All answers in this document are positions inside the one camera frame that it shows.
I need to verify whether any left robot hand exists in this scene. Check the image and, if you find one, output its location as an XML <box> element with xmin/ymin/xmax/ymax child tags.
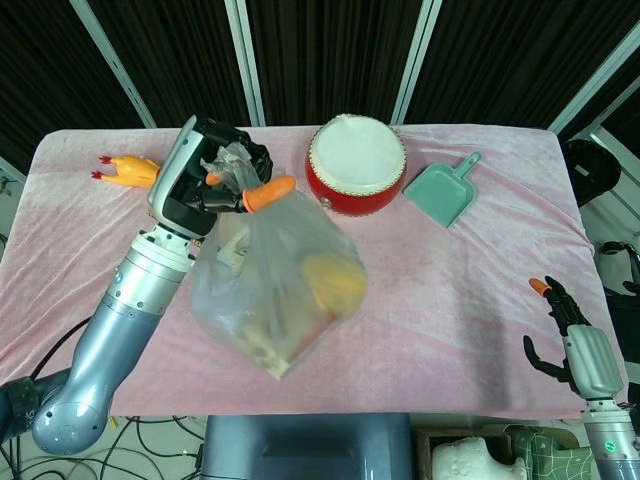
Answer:
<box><xmin>145</xmin><ymin>115</ymin><xmax>296</xmax><ymax>237</ymax></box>

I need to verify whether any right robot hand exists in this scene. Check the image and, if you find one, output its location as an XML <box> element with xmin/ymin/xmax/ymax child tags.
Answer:
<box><xmin>522</xmin><ymin>275</ymin><xmax>629</xmax><ymax>401</ymax></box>

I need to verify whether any clear plastic bag with items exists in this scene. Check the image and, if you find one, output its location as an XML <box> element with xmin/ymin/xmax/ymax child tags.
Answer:
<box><xmin>188</xmin><ymin>142</ymin><xmax>370</xmax><ymax>384</ymax></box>

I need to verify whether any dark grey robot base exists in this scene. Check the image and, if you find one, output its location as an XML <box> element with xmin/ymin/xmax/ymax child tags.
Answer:
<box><xmin>198</xmin><ymin>412</ymin><xmax>415</xmax><ymax>480</ymax></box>

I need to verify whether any yellow round item in bag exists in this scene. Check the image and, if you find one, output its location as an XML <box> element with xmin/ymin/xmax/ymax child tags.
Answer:
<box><xmin>302</xmin><ymin>252</ymin><xmax>369</xmax><ymax>314</ymax></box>

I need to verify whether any yellow rubber chicken toy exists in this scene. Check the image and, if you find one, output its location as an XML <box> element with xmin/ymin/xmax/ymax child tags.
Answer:
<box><xmin>90</xmin><ymin>153</ymin><xmax>162</xmax><ymax>191</ymax></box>

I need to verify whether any black wheeled device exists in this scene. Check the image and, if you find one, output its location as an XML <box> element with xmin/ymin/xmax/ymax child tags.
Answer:
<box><xmin>599</xmin><ymin>240</ymin><xmax>640</xmax><ymax>296</ymax></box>

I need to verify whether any green patterned cloth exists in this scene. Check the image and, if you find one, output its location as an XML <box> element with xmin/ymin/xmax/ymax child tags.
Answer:
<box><xmin>502</xmin><ymin>424</ymin><xmax>599</xmax><ymax>480</ymax></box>

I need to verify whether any pink velvet tablecloth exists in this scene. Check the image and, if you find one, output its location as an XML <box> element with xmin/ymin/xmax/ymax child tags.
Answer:
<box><xmin>0</xmin><ymin>124</ymin><xmax>626</xmax><ymax>421</ymax></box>

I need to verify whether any white foam block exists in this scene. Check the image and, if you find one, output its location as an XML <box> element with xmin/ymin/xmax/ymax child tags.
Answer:
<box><xmin>430</xmin><ymin>434</ymin><xmax>529</xmax><ymax>480</ymax></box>

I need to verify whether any red drum white skin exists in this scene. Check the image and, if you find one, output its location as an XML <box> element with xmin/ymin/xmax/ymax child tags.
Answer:
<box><xmin>304</xmin><ymin>113</ymin><xmax>407</xmax><ymax>217</ymax></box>

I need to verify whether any black chair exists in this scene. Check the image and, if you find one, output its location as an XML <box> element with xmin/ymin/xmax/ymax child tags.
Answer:
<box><xmin>563</xmin><ymin>138</ymin><xmax>622</xmax><ymax>207</ymax></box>

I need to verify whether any black pleated curtain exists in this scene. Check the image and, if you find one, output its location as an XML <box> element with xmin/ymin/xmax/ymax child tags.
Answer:
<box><xmin>0</xmin><ymin>0</ymin><xmax>640</xmax><ymax>171</ymax></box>

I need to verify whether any teal plastic dustpan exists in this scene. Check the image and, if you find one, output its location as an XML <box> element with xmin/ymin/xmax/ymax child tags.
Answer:
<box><xmin>402</xmin><ymin>151</ymin><xmax>483</xmax><ymax>230</ymax></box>

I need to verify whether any white metal frame post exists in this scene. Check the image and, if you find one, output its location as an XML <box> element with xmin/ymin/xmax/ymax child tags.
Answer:
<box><xmin>389</xmin><ymin>0</ymin><xmax>444</xmax><ymax>126</ymax></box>
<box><xmin>223</xmin><ymin>0</ymin><xmax>266</xmax><ymax>127</ymax></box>
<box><xmin>69</xmin><ymin>0</ymin><xmax>157</xmax><ymax>129</ymax></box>
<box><xmin>547</xmin><ymin>22</ymin><xmax>640</xmax><ymax>134</ymax></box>

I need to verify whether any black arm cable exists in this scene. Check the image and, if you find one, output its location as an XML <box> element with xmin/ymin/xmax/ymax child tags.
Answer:
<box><xmin>27</xmin><ymin>312</ymin><xmax>96</xmax><ymax>381</ymax></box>

